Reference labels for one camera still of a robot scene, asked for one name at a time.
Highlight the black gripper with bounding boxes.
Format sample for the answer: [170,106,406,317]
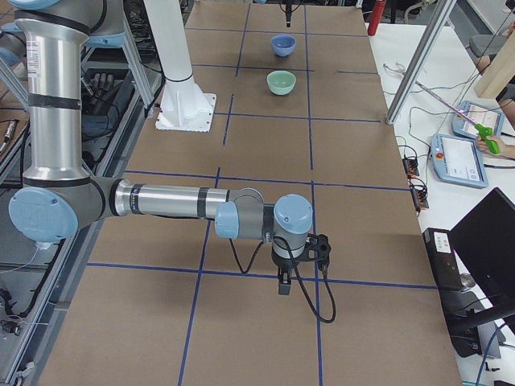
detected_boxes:
[271,250,301,295]

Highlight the blue bowl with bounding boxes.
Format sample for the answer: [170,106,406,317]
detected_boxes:
[270,34,296,57]

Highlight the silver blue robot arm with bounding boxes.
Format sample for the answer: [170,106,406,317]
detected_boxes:
[9,1,314,294]

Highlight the green bowl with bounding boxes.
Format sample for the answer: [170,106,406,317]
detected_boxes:
[266,70,297,96]

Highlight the person hand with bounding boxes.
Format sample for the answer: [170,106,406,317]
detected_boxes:
[476,136,515,159]

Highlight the red bottle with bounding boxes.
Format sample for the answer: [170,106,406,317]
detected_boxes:
[367,0,387,36]

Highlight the brown paper table cover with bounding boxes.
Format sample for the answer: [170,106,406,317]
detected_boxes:
[39,2,461,385]

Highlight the near orange black connector board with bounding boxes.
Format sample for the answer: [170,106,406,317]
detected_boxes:
[408,177,429,215]

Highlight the orange black connector board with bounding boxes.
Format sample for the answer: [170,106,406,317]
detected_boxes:
[399,145,419,177]
[408,177,429,215]

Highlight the far orange black connector board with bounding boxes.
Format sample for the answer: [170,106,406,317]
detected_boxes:
[399,145,419,177]

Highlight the black mini computer box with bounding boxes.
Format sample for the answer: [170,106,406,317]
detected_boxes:
[422,228,478,317]

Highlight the black monitor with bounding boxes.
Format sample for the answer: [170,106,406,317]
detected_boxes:
[450,187,515,305]

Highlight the near blue teach pendant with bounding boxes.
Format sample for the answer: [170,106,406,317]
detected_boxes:
[431,133,488,189]

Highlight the blue teach pendant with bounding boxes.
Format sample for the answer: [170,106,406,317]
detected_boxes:
[431,133,488,189]
[451,101,505,139]

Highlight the wooden beam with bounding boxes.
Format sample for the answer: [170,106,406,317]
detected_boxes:
[474,22,514,99]

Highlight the far blue teach pendant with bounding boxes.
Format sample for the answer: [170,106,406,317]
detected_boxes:
[451,101,505,139]

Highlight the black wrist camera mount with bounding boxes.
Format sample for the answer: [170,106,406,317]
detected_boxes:
[299,233,332,274]

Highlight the white pedestal column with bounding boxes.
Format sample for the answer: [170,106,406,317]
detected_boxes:
[144,0,216,133]

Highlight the aluminium frame post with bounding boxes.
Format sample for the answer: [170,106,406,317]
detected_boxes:
[385,0,457,125]

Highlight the blue network cable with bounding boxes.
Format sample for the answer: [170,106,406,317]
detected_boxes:
[476,321,509,386]

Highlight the green handled grabber tool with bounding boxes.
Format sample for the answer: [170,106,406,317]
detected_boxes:
[415,80,501,154]

